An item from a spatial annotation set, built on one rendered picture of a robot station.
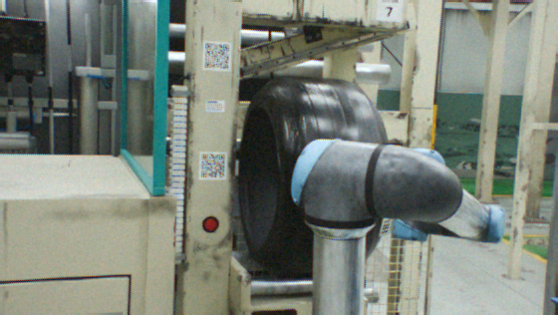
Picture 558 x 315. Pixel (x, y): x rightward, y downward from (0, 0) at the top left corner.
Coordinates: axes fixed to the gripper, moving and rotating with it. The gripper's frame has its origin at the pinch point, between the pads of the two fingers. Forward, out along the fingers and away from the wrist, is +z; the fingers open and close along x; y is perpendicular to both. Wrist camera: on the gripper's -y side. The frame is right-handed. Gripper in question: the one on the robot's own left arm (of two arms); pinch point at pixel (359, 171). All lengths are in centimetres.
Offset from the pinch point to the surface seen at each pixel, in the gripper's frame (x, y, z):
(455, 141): -558, 26, 852
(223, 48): 31.2, 32.1, 17.4
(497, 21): -457, 171, 601
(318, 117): 8.9, 14.1, 5.8
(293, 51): -2, 38, 57
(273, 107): 17.6, 17.1, 16.8
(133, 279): 61, -15, -53
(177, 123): 42.7, 12.5, 20.6
